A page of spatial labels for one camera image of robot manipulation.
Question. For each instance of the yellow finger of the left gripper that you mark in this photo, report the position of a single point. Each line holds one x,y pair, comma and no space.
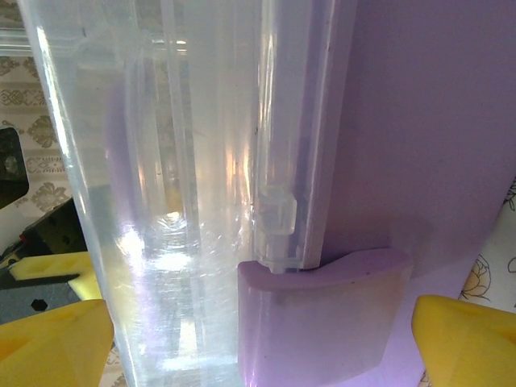
52,267

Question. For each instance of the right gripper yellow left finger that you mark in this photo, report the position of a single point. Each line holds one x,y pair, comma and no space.
48,350

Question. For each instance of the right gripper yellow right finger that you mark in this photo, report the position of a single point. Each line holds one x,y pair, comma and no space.
471,350

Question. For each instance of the clear plastic box lid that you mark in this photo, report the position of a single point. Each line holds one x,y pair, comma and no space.
161,201

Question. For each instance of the purple box latch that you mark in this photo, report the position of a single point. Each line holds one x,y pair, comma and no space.
322,322

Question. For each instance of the purple tool box base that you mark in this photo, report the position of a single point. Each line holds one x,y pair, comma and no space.
423,121

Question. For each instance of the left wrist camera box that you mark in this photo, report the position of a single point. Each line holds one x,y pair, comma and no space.
10,161

